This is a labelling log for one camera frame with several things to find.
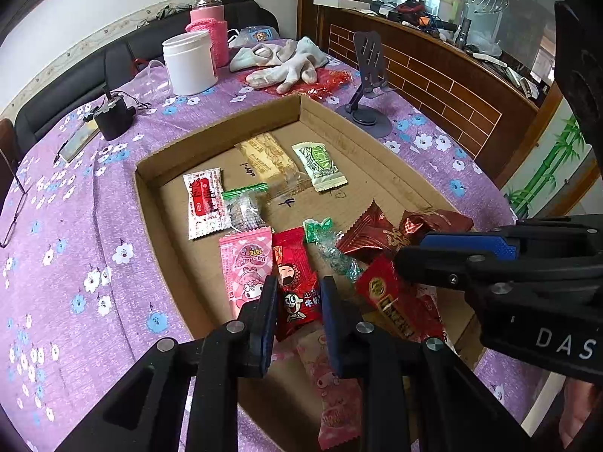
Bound dark red foil snack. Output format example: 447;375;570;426
336;201;404;264

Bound black small device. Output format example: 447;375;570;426
93;91;136;141

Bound red plastic bag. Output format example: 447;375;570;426
262;67;355;101

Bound purple floral tablecloth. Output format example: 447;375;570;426
1;66;542;451

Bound shiny red foil snack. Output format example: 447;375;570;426
399;209;473;245

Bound red cartoon snack packet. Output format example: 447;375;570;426
273;226;322;342

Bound brown cardboard box tray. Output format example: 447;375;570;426
134;95;458;451

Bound red yellow label snack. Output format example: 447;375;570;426
355;255;448;343

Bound eyeglasses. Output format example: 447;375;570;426
1;150;29;249

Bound long pink snack packet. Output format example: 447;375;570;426
272;322;362;451

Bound person's right hand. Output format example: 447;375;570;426
559;377;599;449

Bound white gloves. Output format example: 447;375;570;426
229;37;329;95

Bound green clear nut packet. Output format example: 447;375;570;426
222;183;269;232

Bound white plastic jar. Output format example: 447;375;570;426
162;30;218;96

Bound wooden brick pattern cabinet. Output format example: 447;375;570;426
297;0;562;187

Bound gold beige snack packet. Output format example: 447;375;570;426
237;133;300;184

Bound black sofa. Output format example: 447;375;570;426
13;0;280;154

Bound green white candy packet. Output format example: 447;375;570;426
292;142;347;193

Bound white red snack packet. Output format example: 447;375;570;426
183;167;230;241

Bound small booklet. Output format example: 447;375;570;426
57;119;99;163

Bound pink sleeved bottle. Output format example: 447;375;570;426
185;0;229;67

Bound grey phone stand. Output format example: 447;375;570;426
335;31;392;139

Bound green clear candy wrapper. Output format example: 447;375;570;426
303;217;363;284

